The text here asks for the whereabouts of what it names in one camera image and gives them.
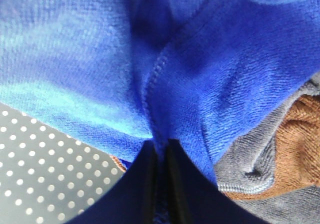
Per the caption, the brown towel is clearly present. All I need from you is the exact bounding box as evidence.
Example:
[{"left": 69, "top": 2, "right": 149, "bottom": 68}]
[{"left": 224, "top": 95, "right": 320, "bottom": 201}]

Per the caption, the grey perforated plastic basket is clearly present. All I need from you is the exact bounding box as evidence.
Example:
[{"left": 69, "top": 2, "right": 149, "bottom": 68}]
[{"left": 0, "top": 104, "right": 126, "bottom": 224}]

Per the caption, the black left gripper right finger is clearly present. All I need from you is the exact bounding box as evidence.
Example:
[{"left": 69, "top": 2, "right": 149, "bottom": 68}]
[{"left": 165, "top": 139, "right": 265, "bottom": 224}]

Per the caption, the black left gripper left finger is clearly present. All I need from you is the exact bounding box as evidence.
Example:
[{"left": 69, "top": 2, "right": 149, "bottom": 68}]
[{"left": 68, "top": 141, "right": 157, "bottom": 224}]

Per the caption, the grey towel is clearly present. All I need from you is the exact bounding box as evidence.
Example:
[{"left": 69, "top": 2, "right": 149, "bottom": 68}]
[{"left": 214, "top": 74, "right": 320, "bottom": 224}]

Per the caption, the blue towel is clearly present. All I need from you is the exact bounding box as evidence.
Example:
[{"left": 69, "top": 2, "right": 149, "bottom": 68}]
[{"left": 0, "top": 0, "right": 320, "bottom": 224}]

